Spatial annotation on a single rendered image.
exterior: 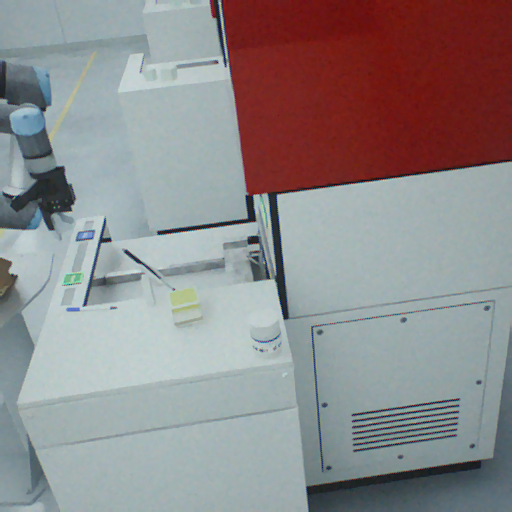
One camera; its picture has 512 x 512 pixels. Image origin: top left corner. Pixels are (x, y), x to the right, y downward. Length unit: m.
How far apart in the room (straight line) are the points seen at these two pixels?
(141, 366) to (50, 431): 0.25
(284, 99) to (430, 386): 1.06
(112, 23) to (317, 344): 8.27
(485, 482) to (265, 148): 1.50
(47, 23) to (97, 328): 8.44
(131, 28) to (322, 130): 8.30
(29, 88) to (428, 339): 1.45
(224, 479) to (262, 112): 0.92
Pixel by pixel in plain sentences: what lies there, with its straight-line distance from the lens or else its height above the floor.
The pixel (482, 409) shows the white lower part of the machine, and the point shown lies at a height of 0.33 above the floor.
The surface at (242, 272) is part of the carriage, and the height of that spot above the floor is 0.88.
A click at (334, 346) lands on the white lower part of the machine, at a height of 0.69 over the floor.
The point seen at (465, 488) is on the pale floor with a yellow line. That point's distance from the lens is 2.44.
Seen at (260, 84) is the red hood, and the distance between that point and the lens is 1.47.
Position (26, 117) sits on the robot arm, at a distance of 1.66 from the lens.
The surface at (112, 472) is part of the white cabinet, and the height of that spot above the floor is 0.70.
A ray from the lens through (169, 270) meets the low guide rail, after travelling 2.04.
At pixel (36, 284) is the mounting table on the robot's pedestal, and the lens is 2.20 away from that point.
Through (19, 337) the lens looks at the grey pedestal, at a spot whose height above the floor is 0.63.
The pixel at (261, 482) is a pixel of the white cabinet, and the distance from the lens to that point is 1.70.
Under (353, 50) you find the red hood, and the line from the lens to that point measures 1.49.
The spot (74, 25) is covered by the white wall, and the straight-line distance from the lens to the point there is 9.82.
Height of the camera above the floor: 1.90
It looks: 32 degrees down
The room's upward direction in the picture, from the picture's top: 6 degrees counter-clockwise
